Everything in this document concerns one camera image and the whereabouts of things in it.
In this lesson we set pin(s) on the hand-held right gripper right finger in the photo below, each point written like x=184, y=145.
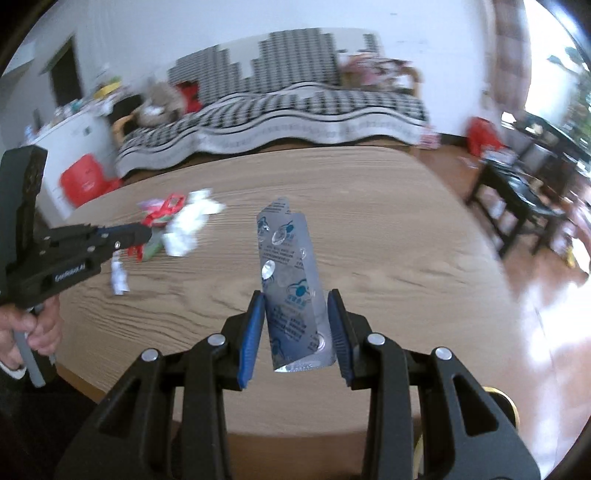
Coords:
x=340, y=341

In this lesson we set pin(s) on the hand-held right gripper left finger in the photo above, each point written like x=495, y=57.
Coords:
x=251, y=341

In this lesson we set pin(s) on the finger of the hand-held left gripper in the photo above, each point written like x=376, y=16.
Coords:
x=78, y=236
x=129, y=243

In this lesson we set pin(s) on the silver blister pack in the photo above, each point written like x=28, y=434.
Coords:
x=288, y=277

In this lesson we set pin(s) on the person's left forearm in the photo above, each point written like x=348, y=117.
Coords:
x=27, y=415

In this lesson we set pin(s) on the person's left hand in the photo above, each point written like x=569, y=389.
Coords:
x=48, y=327

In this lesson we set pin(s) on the small white paper scrap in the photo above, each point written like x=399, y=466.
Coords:
x=119, y=277

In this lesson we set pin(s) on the red bear stool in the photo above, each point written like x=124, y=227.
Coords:
x=85, y=180

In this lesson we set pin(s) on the crumpled white tissue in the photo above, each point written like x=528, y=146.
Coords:
x=189, y=226

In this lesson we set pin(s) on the white cabinet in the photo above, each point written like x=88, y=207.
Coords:
x=78, y=134

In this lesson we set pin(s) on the rattan sofa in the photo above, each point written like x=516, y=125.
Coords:
x=121, y=129

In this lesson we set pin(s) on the row of small bottles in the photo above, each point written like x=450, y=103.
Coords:
x=64, y=113

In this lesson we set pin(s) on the black bag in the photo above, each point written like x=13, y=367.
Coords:
x=124, y=108

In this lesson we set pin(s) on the brown plush toy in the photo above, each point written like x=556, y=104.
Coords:
x=159, y=101

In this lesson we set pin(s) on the yellow container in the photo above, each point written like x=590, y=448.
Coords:
x=107, y=91

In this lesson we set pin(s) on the red cloth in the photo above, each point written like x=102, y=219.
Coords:
x=190, y=97

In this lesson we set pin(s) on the dark doorway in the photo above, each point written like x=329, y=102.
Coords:
x=64, y=74

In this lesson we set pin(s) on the black white striped sofa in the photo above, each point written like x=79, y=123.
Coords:
x=286, y=110

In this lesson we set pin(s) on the black low side table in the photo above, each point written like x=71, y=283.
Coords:
x=512, y=189

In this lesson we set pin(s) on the white papers on floor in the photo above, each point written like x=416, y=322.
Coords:
x=498, y=157

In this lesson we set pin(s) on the red plastic bag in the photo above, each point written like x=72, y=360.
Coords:
x=481, y=136

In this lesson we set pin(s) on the pink printed pillow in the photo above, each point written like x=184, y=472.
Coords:
x=374, y=69

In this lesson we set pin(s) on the black wooden table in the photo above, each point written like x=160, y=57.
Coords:
x=549, y=136

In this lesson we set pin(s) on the pink patterned curtain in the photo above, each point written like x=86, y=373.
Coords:
x=515, y=50

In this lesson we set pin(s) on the potted plants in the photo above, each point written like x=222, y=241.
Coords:
x=575, y=92

